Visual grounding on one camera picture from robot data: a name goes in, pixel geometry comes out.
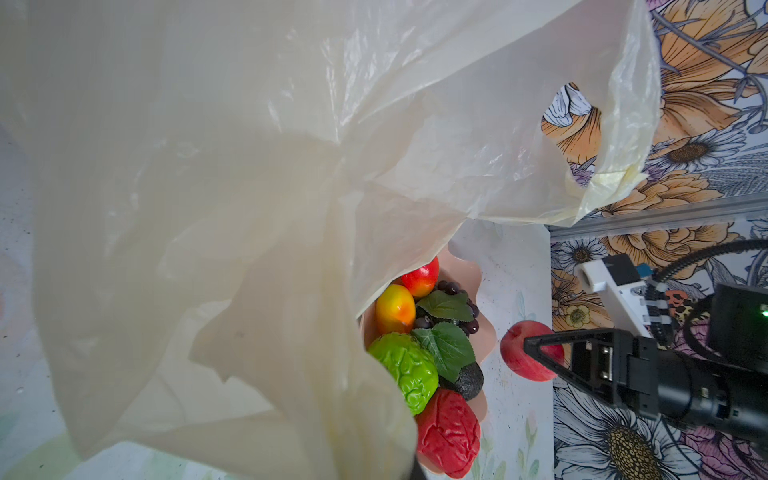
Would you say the red bumpy fruit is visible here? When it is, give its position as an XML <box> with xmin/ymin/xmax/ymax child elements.
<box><xmin>415</xmin><ymin>388</ymin><xmax>481</xmax><ymax>479</ymax></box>

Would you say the green bumpy fruit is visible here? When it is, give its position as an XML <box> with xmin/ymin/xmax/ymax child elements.
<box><xmin>368</xmin><ymin>333</ymin><xmax>439</xmax><ymax>416</ymax></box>

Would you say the small orange fruit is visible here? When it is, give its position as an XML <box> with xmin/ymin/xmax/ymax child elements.
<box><xmin>375</xmin><ymin>284</ymin><xmax>416</xmax><ymax>334</ymax></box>

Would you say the red apple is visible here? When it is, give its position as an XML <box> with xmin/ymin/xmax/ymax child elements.
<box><xmin>499</xmin><ymin>319</ymin><xmax>566</xmax><ymax>383</ymax></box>

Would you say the dark avocado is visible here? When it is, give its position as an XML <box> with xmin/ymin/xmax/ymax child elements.
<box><xmin>439</xmin><ymin>362</ymin><xmax>484</xmax><ymax>401</ymax></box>

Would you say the red yellow peach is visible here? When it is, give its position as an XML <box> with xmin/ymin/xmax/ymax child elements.
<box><xmin>400</xmin><ymin>257</ymin><xmax>440</xmax><ymax>299</ymax></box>

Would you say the pink scalloped fruit plate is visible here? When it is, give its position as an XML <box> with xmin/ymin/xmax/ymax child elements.
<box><xmin>358</xmin><ymin>257</ymin><xmax>499</xmax><ymax>475</ymax></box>

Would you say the dark purple grape bunch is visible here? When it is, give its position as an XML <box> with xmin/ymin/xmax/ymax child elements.
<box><xmin>413</xmin><ymin>280</ymin><xmax>479</xmax><ymax>336</ymax></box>

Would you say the right black corrugated cable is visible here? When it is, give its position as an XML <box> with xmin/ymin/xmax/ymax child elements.
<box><xmin>645</xmin><ymin>238</ymin><xmax>768</xmax><ymax>313</ymax></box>

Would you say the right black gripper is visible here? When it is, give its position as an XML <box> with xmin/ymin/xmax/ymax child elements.
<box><xmin>523</xmin><ymin>255</ymin><xmax>767</xmax><ymax>444</ymax></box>

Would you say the right aluminium corner post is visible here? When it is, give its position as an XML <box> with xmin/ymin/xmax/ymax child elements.
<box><xmin>548</xmin><ymin>192</ymin><xmax>767</xmax><ymax>242</ymax></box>

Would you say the translucent cream plastic bag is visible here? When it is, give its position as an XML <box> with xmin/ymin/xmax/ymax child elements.
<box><xmin>1</xmin><ymin>1</ymin><xmax>660</xmax><ymax>479</ymax></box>

